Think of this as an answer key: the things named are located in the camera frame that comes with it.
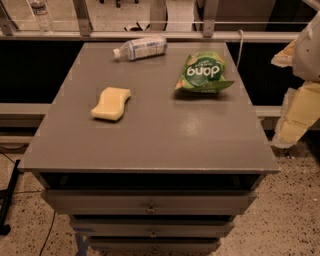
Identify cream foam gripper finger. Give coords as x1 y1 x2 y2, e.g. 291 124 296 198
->
271 40 296 68
272 81 320 149

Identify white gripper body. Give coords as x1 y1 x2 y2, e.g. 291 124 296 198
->
292 12 320 82

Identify green rice chip bag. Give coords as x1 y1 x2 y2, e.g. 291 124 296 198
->
175 51 233 94

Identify clear plastic water bottle lying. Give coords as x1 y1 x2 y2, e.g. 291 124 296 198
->
113 35 167 61

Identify grey drawer cabinet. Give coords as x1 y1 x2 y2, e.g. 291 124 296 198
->
18 41 280 256

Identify yellow sponge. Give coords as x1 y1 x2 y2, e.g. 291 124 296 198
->
91 87 131 121

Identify middle grey drawer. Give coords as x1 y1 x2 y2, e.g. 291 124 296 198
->
70 219 234 238

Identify grey drawer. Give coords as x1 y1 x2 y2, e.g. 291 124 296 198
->
70 219 234 238
42 190 256 215
88 237 220 253

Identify bottom grey drawer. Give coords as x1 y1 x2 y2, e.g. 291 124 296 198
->
88 237 220 253

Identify upright water bottle background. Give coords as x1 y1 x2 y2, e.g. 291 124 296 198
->
28 0 54 35

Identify top grey drawer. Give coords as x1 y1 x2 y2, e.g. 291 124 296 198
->
42 190 256 215

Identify black stand leg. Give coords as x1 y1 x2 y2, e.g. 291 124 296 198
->
0 160 20 236

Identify white hanging cable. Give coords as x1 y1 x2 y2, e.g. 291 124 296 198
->
235 29 245 69

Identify metal railing frame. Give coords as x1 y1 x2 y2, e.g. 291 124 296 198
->
0 0 300 43

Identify black floor cable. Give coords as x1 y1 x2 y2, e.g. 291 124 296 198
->
38 209 57 256

